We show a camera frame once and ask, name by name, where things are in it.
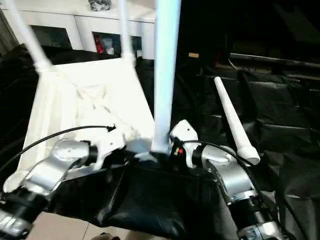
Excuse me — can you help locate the white plastic table top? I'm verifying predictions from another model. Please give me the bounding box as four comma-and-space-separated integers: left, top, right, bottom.
2, 56, 161, 193

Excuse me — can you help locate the white plastic table leg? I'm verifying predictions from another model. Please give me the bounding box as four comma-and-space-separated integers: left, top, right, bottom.
149, 0, 182, 156
117, 0, 137, 68
0, 0, 55, 75
213, 76, 261, 166

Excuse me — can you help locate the black plastic mat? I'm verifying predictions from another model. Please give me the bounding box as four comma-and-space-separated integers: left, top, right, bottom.
0, 43, 320, 240

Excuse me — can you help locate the red carton behind glass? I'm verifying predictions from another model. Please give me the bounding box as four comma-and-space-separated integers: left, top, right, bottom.
94, 34, 103, 53

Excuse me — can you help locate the white glass-door cabinet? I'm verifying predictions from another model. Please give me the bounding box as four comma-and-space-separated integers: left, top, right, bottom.
0, 0, 157, 61

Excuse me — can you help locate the grey object on cabinet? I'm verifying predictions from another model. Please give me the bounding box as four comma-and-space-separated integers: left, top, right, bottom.
88, 0, 112, 12

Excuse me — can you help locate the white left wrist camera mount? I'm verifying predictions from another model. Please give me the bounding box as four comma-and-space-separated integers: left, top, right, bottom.
91, 123, 127, 170

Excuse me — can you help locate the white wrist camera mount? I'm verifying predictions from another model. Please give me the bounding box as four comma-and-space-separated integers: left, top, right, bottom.
91, 123, 127, 170
169, 119, 201, 168

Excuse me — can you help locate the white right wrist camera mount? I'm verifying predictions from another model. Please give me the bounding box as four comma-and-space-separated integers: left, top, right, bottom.
169, 119, 201, 168

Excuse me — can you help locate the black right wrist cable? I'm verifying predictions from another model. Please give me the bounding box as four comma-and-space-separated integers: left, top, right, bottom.
174, 140, 307, 240

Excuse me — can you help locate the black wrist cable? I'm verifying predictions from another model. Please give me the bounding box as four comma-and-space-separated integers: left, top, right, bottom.
174, 140, 307, 240
0, 124, 117, 173

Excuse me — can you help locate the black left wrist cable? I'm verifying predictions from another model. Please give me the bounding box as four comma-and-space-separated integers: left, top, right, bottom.
0, 124, 117, 173

